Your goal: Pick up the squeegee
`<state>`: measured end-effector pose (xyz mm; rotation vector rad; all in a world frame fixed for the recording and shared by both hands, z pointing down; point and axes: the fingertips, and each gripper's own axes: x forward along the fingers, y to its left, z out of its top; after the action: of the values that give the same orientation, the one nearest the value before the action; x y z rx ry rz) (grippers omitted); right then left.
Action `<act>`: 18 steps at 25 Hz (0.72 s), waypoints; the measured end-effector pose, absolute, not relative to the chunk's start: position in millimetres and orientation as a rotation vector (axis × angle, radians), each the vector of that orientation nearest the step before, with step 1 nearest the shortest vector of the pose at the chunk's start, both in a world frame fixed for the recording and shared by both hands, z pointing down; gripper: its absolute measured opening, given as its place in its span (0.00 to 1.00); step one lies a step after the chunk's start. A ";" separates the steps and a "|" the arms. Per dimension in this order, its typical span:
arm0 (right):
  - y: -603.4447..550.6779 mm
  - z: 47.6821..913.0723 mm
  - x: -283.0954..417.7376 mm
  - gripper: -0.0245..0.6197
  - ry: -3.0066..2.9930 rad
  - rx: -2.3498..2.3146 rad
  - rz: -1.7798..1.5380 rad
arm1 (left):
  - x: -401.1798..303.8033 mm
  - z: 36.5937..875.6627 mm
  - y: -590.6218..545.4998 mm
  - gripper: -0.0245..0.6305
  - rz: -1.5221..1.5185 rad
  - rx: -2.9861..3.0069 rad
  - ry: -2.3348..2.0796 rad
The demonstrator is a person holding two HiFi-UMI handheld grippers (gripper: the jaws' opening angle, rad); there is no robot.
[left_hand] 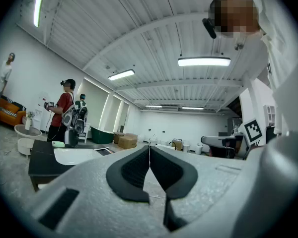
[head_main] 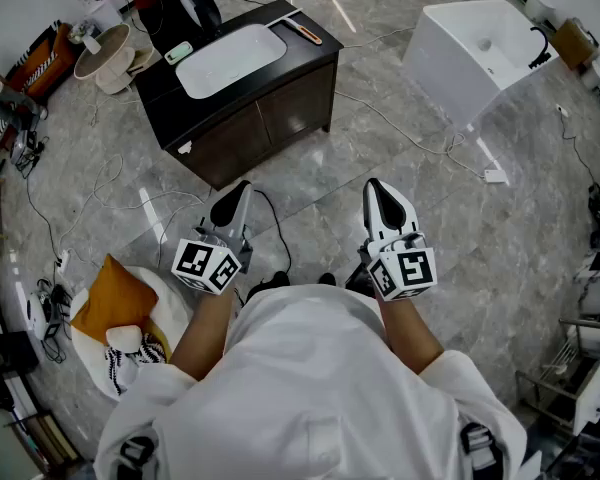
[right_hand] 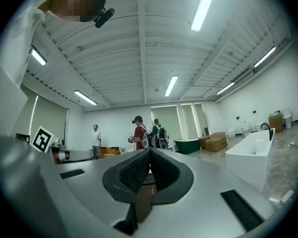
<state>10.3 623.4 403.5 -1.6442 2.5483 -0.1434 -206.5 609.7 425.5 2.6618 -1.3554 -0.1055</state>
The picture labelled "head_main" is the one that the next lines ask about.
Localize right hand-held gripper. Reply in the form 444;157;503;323
358;178;439;303

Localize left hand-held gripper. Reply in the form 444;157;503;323
171;179;255;297

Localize orange-handled tool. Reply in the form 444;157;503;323
266;7;325;47

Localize person's right forearm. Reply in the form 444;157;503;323
377;295;446;377

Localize person's left forearm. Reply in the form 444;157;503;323
168;287;237;383

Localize person's left black shoe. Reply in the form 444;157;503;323
246;270;292;303

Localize dark wooden vanity cabinet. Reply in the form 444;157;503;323
134;0;345;192

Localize white beanbag chair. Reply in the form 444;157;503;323
69;255;196;402

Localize orange cushion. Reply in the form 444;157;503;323
69;253;160;347

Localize white sink basin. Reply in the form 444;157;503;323
174;22;289;101

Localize black white striped cloth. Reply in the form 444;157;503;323
103;332;167;395

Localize small white pillow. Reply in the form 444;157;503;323
104;324;144;354

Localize mint green soap dish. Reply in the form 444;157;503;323
163;40;195;66

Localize person's white shirt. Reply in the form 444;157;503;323
93;283;529;480

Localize round white coffee table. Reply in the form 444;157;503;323
73;22;155;96

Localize black curved faucet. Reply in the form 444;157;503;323
528;26;553;71

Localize white round appliance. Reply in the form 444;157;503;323
25;291;49;342

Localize silver equipment case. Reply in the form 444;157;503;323
7;130;42;168

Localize white vase with flowers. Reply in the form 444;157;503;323
68;19;103;56

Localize metal rack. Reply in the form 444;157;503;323
514;317;600;437

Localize orange sofa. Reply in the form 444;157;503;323
0;20;79;149

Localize cardboard box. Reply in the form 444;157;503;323
549;17;600;72

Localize black cabinet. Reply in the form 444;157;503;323
0;331;41;384

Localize wooden floor shelf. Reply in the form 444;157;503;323
2;410;84;479

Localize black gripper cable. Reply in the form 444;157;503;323
253;189;294;282

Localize white floor cable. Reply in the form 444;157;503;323
333;90;489;179

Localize white pedestal basin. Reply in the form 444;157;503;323
401;0;561;130

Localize person's right shoulder strap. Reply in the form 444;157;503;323
459;421;505;480

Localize person's shoulder strap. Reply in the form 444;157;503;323
117;435;156;480
459;421;505;480

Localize person's left shoulder strap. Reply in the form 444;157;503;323
117;435;156;480

